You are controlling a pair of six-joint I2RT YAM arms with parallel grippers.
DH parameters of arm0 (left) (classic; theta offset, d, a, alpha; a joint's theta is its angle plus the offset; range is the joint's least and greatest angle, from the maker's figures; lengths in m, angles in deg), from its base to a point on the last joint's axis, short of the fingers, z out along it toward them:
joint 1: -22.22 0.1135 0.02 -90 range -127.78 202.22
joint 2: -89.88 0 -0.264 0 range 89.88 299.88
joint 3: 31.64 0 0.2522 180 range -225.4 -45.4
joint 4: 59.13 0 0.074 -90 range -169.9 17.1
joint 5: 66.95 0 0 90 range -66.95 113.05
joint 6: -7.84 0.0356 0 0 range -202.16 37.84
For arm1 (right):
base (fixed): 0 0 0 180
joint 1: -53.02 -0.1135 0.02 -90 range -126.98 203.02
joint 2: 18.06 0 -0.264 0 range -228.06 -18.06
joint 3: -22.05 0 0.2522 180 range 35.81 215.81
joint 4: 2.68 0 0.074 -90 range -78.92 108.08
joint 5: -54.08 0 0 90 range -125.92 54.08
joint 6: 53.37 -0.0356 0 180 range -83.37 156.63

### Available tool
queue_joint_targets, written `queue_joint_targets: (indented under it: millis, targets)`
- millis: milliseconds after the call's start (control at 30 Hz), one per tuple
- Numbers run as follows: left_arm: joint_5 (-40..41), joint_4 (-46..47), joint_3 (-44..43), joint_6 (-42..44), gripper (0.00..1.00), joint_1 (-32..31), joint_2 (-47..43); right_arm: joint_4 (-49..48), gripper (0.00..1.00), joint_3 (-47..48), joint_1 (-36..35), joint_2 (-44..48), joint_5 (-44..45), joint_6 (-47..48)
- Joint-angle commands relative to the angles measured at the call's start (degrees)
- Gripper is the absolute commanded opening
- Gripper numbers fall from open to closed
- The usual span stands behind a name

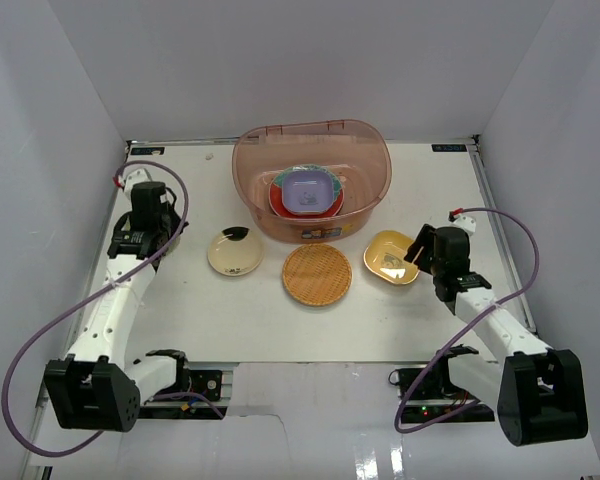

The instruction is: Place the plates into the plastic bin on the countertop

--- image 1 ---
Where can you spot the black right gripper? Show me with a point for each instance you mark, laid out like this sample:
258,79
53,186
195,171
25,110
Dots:
426,240

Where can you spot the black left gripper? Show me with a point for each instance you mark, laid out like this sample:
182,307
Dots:
167,230

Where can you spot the red and teal plate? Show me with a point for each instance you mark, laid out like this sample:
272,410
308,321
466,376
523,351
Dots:
306,191

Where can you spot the cream square dish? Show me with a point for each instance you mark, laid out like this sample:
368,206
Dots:
300,169

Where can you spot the purple square dish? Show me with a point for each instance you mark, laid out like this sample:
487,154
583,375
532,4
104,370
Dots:
307,192

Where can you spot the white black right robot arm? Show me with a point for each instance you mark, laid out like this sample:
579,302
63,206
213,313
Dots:
535,391

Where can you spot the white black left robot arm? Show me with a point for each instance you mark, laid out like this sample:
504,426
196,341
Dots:
93,387

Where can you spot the pink translucent plastic bin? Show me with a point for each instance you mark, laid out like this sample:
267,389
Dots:
353,150

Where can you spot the yellow square dish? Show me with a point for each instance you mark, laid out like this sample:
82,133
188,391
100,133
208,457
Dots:
384,257

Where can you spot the cream round plate black mark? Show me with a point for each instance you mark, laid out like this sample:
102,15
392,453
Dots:
236,251

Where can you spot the round woven bamboo plate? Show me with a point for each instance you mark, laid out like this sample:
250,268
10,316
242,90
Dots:
316,275

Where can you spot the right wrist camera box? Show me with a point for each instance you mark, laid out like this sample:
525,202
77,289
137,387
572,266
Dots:
458,218

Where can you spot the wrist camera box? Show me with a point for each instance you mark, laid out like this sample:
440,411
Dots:
126,182
458,218

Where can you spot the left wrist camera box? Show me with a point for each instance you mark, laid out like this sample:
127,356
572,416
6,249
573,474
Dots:
126,182

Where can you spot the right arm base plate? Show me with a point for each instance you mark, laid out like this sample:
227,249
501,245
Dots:
434,389

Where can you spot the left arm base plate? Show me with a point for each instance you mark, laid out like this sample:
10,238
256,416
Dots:
180,396

